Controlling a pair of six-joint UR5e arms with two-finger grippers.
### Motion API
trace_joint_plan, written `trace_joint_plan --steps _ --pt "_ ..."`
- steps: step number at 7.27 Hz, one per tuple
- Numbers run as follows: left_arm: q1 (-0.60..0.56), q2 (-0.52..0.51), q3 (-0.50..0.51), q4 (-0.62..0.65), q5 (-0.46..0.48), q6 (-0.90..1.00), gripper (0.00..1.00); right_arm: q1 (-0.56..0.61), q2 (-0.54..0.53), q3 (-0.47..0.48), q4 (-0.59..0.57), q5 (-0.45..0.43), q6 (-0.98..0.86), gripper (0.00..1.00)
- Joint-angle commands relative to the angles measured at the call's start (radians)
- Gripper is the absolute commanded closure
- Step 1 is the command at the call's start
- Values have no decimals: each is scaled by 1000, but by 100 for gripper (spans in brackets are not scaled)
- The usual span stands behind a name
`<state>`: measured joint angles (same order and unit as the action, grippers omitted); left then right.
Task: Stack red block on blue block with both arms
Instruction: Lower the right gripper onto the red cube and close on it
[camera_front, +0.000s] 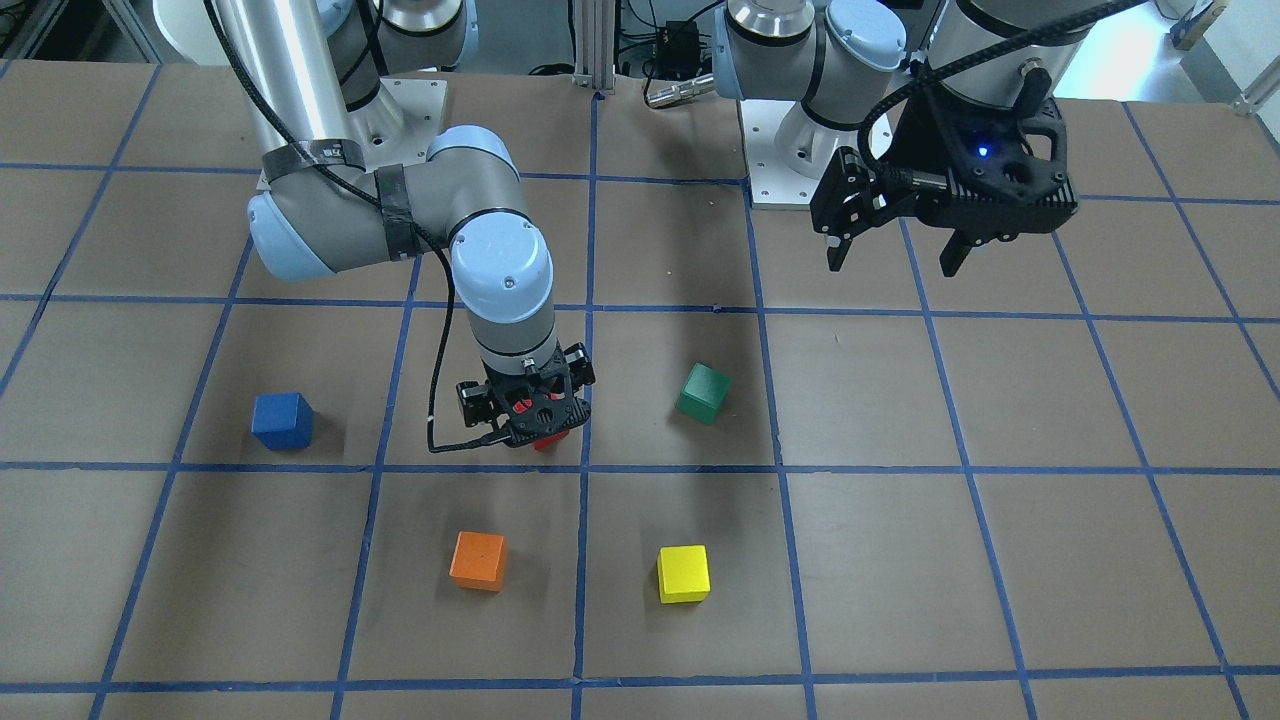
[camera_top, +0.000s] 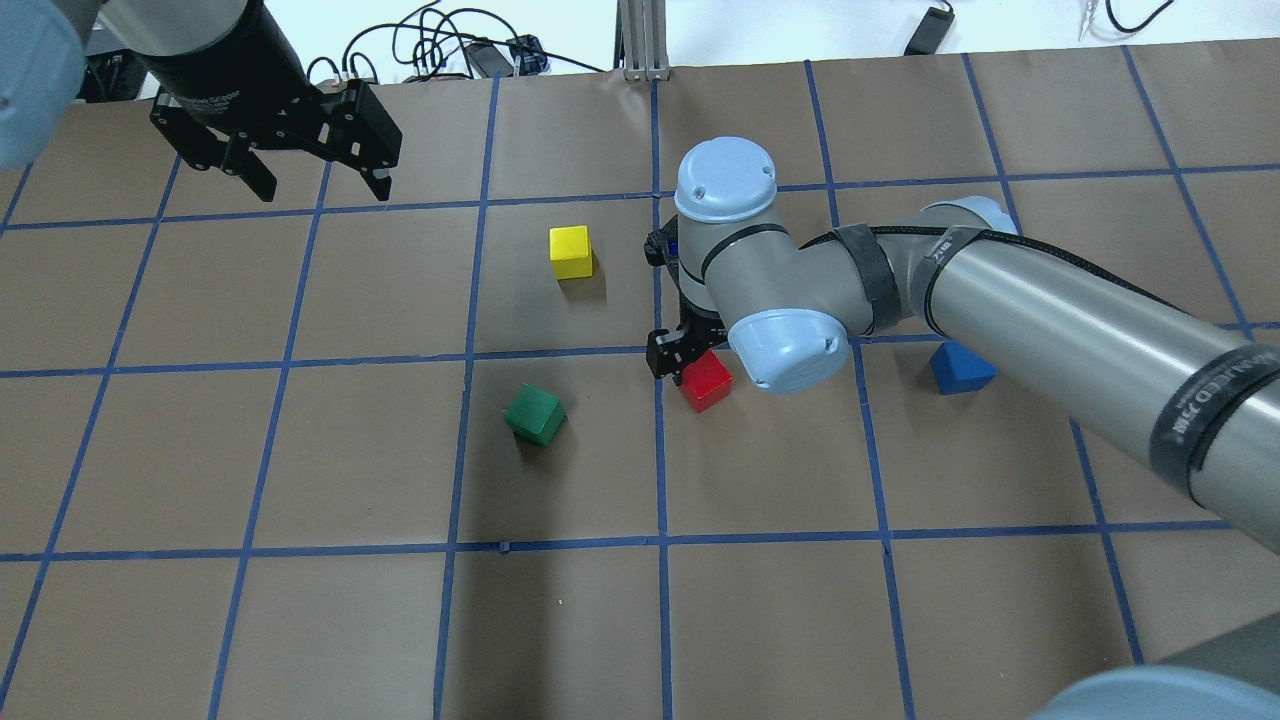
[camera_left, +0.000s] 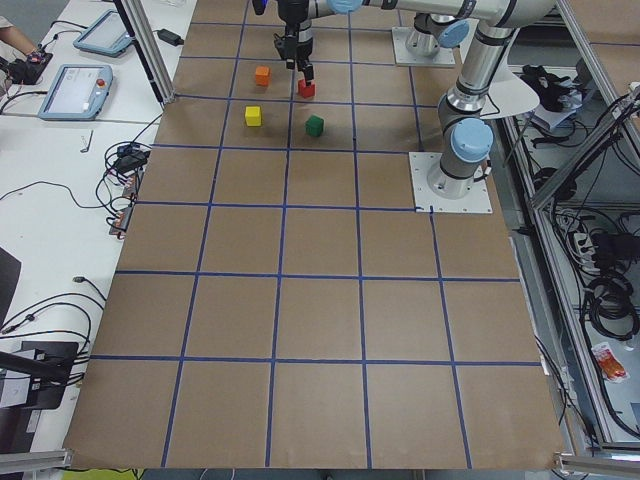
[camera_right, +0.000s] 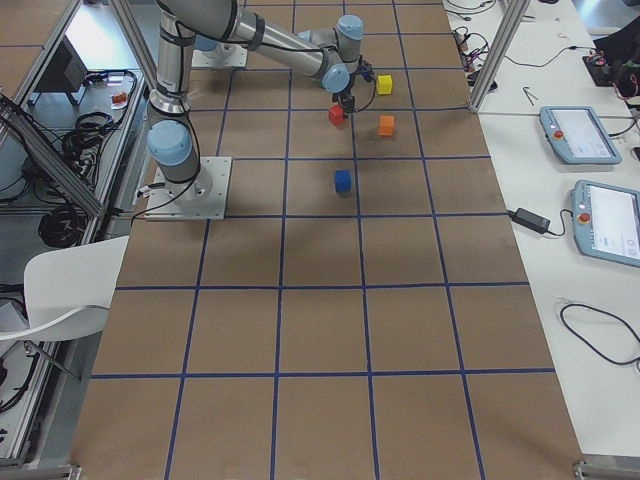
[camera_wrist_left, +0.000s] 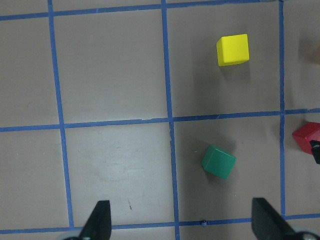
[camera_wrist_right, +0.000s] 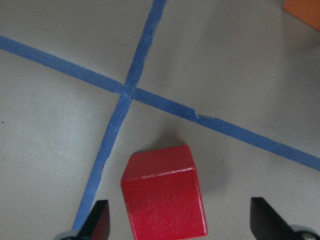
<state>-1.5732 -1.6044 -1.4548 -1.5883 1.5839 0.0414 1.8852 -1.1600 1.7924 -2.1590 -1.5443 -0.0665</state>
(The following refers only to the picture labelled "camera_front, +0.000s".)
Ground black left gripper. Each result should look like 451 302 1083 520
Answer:
809 95 1080 278

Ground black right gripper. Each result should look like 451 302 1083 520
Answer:
456 343 595 448

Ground red block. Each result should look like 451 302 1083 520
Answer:
509 395 575 452

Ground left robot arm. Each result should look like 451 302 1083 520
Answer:
710 1 1111 277

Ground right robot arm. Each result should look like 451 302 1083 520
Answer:
204 1 595 448

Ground orange block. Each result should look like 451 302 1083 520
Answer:
448 530 509 593

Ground green block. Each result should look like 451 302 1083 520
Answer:
675 363 731 425

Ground yellow block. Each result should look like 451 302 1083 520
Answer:
657 544 710 603

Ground blue block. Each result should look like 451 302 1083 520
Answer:
250 392 314 451

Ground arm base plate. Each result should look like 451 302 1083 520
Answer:
259 78 449 190
739 99 858 210

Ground aluminium frame post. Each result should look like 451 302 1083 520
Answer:
570 0 620 96

